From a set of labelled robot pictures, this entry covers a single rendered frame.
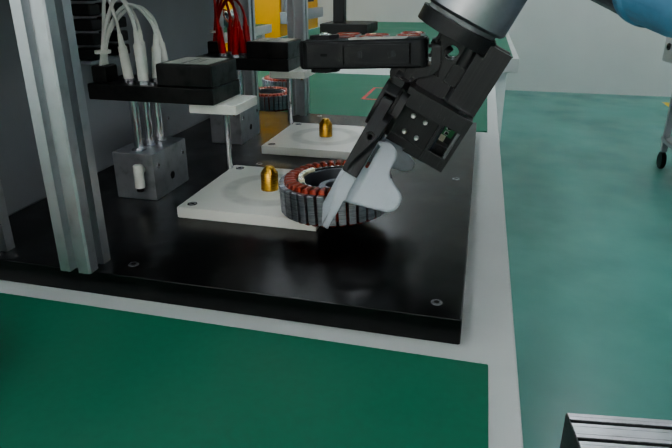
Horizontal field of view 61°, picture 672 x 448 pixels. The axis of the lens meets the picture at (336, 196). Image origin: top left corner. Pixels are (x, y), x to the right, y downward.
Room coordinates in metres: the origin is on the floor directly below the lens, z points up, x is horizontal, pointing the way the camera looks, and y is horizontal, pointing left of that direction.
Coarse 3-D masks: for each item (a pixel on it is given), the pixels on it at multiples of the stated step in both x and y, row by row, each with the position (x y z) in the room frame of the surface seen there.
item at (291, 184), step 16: (336, 160) 0.58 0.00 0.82; (288, 176) 0.53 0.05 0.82; (304, 176) 0.54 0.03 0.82; (320, 176) 0.56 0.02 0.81; (336, 176) 0.56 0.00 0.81; (288, 192) 0.50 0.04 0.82; (304, 192) 0.49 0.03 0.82; (320, 192) 0.48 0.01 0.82; (288, 208) 0.50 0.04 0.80; (304, 208) 0.48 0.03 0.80; (320, 208) 0.48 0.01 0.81; (352, 208) 0.48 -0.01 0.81; (368, 208) 0.48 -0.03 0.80; (320, 224) 0.48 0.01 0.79; (336, 224) 0.48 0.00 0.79; (352, 224) 0.48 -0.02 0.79
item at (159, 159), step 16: (128, 144) 0.63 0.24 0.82; (144, 144) 0.63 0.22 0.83; (160, 144) 0.63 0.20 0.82; (176, 144) 0.64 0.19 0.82; (128, 160) 0.60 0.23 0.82; (144, 160) 0.59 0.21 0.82; (160, 160) 0.61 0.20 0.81; (176, 160) 0.64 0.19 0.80; (128, 176) 0.60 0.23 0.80; (144, 176) 0.59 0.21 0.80; (160, 176) 0.60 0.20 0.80; (176, 176) 0.64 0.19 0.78; (128, 192) 0.60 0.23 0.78; (144, 192) 0.60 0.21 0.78; (160, 192) 0.60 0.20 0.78
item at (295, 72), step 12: (252, 48) 0.83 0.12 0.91; (264, 48) 0.82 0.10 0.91; (276, 48) 0.82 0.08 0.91; (288, 48) 0.82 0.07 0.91; (240, 60) 0.83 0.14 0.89; (252, 60) 0.82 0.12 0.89; (264, 60) 0.82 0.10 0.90; (276, 60) 0.81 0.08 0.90; (288, 60) 0.81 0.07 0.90; (240, 72) 0.89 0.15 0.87; (276, 72) 0.82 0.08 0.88; (288, 72) 0.82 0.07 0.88; (300, 72) 0.81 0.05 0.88; (312, 72) 0.85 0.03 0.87; (240, 84) 0.89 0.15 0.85
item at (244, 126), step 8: (248, 112) 0.86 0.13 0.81; (256, 112) 0.89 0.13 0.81; (216, 120) 0.84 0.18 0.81; (232, 120) 0.83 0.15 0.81; (240, 120) 0.83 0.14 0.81; (248, 120) 0.86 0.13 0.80; (256, 120) 0.89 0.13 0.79; (216, 128) 0.84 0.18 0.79; (232, 128) 0.83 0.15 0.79; (240, 128) 0.83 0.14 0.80; (248, 128) 0.85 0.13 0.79; (256, 128) 0.88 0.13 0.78; (216, 136) 0.84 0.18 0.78; (232, 136) 0.83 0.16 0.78; (240, 136) 0.83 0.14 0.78; (248, 136) 0.85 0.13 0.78; (240, 144) 0.83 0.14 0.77
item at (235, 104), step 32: (160, 64) 0.59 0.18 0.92; (192, 64) 0.59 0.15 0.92; (224, 64) 0.61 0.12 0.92; (96, 96) 0.61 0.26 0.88; (128, 96) 0.60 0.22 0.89; (160, 96) 0.59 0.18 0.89; (192, 96) 0.58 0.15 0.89; (224, 96) 0.60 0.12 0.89; (256, 96) 0.63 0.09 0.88; (160, 128) 0.65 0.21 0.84
